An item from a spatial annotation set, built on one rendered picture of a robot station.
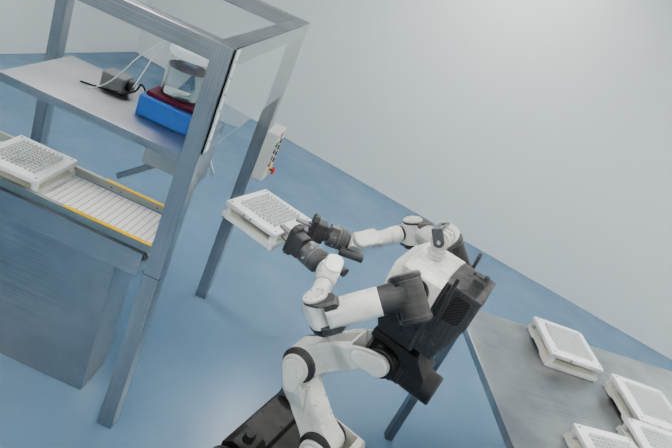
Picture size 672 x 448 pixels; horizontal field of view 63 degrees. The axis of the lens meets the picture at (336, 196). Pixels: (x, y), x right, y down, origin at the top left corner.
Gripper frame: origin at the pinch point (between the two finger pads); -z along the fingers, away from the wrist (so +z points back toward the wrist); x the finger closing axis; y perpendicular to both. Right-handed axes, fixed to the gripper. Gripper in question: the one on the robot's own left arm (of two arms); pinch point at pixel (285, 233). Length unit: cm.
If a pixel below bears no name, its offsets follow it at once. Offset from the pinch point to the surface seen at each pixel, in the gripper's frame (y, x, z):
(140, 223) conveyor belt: -27, 21, -44
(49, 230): -53, 30, -58
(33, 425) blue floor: -59, 101, -31
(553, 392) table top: 62, 16, 102
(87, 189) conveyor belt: -34, 22, -69
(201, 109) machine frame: -38, -39, -20
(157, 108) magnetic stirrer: -35, -28, -43
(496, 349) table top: 61, 16, 76
